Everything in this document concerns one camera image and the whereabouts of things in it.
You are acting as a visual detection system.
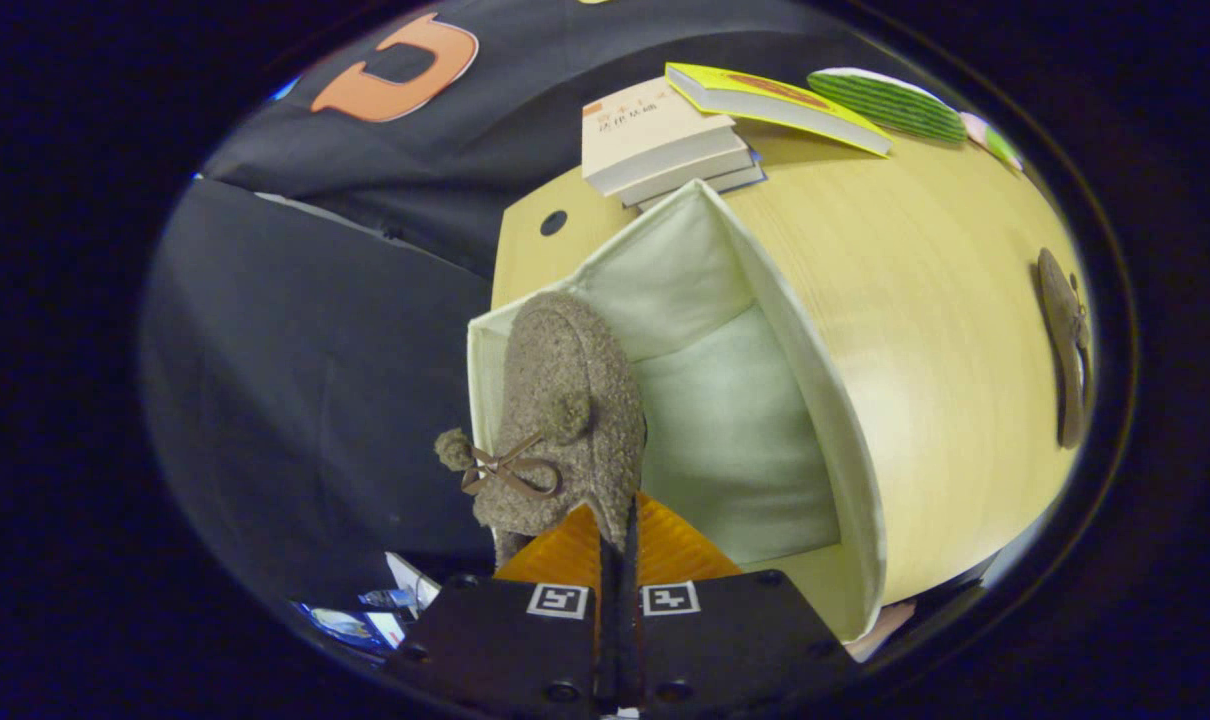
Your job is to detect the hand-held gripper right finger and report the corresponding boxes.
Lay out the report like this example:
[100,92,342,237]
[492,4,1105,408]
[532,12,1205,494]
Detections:
[625,492,856,713]

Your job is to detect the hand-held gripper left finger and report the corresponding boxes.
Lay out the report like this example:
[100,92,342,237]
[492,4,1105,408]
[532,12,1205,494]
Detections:
[390,503,606,716]

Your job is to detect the pale green fabric storage box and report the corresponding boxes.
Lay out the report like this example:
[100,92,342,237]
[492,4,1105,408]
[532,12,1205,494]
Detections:
[467,180,888,643]

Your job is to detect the brown fuzzy shoe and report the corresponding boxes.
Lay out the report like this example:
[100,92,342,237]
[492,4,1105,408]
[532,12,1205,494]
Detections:
[1037,248,1096,449]
[435,291,648,571]

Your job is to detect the blue printed carton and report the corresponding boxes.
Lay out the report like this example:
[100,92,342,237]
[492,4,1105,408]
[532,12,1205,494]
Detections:
[300,590,406,653]

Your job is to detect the black backdrop cloth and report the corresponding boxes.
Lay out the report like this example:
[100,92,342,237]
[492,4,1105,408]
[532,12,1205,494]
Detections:
[143,0,926,611]

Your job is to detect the blue cover paperback book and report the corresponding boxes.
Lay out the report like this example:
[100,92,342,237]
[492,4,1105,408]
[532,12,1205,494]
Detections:
[635,165,766,214]

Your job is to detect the white paperback book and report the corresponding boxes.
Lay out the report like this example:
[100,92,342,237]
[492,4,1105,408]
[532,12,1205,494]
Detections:
[620,145,756,207]

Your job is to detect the beige paperback book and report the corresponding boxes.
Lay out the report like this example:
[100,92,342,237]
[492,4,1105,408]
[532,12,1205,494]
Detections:
[580,78,738,196]

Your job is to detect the yellow book with red circle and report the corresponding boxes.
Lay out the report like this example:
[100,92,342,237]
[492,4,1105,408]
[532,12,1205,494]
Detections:
[665,62,894,158]

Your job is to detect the watermelon slice plush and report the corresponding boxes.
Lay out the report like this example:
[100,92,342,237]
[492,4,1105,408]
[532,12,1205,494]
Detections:
[807,67,969,144]

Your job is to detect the pink and green plush toy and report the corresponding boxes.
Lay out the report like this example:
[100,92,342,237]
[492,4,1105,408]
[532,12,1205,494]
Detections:
[960,112,1024,173]

